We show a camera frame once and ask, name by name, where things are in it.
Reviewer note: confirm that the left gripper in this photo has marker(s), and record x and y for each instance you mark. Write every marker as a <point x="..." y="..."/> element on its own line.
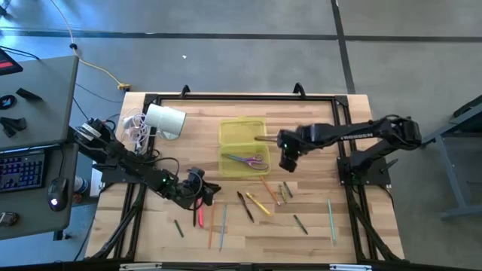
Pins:
<point x="194" y="195"/>

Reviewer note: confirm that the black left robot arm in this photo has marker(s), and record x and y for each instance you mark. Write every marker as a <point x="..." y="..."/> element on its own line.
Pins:
<point x="128" y="162"/>

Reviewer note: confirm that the black device red screen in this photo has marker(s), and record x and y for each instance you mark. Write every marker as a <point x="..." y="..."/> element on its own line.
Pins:
<point x="7" y="64"/>

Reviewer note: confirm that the small black block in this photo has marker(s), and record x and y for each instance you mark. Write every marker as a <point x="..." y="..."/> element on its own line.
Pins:
<point x="28" y="94"/>

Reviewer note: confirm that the yellow pen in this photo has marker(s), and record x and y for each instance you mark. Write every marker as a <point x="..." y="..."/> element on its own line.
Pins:
<point x="258" y="204"/>

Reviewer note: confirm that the black aluminium station frame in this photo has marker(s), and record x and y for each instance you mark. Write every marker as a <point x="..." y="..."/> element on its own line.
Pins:
<point x="244" y="97"/>

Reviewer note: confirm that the purple scissors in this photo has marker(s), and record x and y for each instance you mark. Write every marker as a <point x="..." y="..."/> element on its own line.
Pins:
<point x="237" y="158"/>

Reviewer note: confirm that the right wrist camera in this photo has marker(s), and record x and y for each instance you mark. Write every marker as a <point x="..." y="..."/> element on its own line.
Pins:
<point x="289" y="162"/>

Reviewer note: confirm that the orange pencil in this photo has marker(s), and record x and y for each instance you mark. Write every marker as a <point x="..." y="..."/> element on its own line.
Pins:
<point x="270" y="190"/>
<point x="211" y="226"/>

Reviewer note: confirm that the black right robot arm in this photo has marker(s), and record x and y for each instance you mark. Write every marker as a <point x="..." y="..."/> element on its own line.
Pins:
<point x="357" y="133"/>

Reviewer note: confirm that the teal pencil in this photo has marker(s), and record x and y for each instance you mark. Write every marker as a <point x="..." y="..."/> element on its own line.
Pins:
<point x="331" y="222"/>
<point x="223" y="227"/>

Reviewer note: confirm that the grey computer desk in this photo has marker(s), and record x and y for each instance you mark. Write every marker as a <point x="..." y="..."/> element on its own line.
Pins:
<point x="45" y="94"/>

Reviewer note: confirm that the small dark device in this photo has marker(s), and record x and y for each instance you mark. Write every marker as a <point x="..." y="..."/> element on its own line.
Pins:
<point x="8" y="219"/>

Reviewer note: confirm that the yellow translucent supply box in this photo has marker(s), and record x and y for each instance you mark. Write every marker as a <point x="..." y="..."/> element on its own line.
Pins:
<point x="241" y="131"/>

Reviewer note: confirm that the white blue can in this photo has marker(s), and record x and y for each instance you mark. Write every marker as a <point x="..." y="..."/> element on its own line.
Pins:
<point x="80" y="185"/>

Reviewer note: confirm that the brown pencil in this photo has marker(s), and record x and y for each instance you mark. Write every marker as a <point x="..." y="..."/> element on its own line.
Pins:
<point x="265" y="138"/>

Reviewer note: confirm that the black clamp part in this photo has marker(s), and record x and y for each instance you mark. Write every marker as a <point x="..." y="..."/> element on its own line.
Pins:
<point x="15" y="123"/>

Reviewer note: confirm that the dark green crayon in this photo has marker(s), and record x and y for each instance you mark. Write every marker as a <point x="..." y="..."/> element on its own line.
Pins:
<point x="288" y="190"/>

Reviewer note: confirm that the grey side table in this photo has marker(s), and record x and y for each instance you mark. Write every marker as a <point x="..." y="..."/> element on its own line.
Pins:
<point x="468" y="113"/>

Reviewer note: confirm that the black computer mouse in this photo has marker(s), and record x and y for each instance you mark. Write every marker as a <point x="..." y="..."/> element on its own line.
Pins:
<point x="58" y="192"/>

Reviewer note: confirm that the backlit black keyboard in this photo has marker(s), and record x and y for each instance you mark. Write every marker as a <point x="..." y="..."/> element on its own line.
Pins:
<point x="22" y="171"/>

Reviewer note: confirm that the round black coaster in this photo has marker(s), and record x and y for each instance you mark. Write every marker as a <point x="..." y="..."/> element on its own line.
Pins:
<point x="7" y="102"/>

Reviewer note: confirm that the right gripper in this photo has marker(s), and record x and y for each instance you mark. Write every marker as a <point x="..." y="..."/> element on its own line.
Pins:
<point x="297" y="138"/>

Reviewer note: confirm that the pink highlighter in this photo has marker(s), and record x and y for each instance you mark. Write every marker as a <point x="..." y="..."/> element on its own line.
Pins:
<point x="200" y="218"/>

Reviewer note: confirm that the black grip pen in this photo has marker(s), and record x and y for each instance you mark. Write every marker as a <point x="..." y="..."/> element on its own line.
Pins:
<point x="245" y="207"/>

